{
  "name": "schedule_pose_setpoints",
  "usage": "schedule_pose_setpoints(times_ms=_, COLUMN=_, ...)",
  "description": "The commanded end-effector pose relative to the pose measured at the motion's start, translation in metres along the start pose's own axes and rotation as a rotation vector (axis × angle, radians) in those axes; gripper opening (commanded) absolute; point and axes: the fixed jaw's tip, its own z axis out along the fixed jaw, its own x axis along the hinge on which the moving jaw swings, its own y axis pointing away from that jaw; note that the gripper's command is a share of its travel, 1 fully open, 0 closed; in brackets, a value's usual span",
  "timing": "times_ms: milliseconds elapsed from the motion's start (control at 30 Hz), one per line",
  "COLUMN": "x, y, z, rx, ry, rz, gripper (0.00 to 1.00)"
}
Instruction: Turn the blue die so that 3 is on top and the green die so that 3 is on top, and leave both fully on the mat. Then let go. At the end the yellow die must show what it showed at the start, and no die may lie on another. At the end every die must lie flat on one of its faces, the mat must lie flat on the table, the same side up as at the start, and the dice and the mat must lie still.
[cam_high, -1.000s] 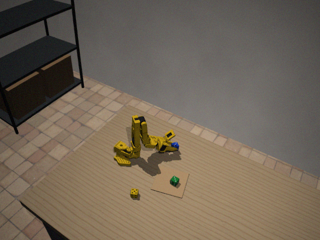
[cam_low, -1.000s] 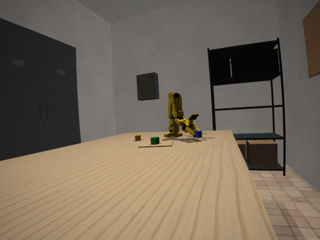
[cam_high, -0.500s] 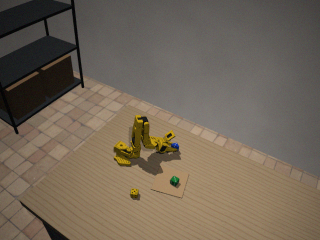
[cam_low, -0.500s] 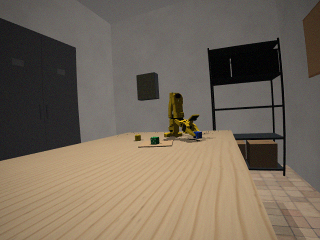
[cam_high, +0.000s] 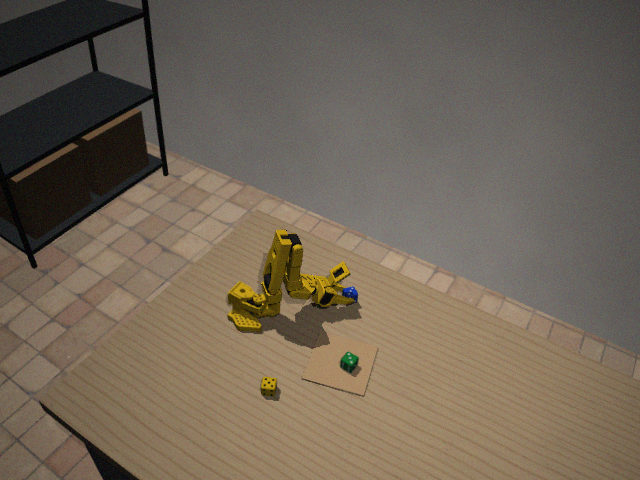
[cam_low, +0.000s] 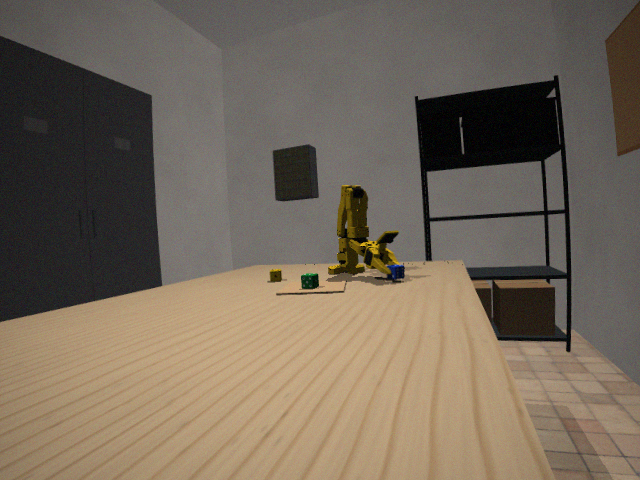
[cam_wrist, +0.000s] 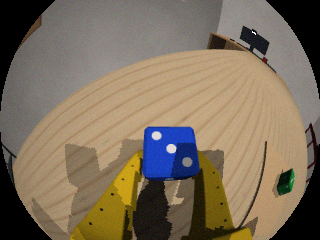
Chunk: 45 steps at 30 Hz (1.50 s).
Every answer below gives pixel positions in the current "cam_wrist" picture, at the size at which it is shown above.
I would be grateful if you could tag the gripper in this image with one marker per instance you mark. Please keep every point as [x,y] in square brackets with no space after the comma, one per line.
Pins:
[112,216]

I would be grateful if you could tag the blue die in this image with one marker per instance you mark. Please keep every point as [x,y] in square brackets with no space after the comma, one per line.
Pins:
[169,153]

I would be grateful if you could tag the green die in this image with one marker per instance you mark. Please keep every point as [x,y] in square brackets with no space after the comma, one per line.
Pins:
[286,182]

